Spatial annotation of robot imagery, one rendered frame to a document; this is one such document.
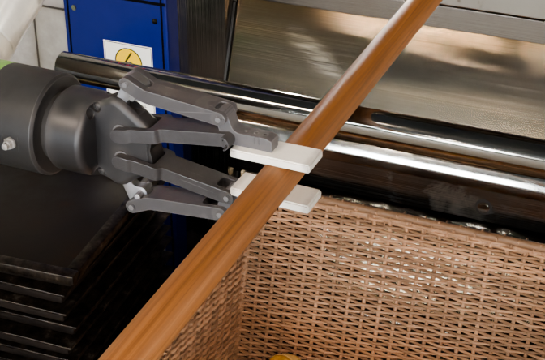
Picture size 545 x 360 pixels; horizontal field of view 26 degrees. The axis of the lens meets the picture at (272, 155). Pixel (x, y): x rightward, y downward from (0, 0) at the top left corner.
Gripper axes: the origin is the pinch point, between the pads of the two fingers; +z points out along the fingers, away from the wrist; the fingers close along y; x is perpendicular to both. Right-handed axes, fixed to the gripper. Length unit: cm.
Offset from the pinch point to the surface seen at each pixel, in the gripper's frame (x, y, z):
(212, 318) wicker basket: -37, 48, -25
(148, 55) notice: -50, 18, -40
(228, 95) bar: -16.1, 2.6, -12.0
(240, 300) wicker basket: -46, 51, -24
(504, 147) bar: -16.3, 2.4, 15.2
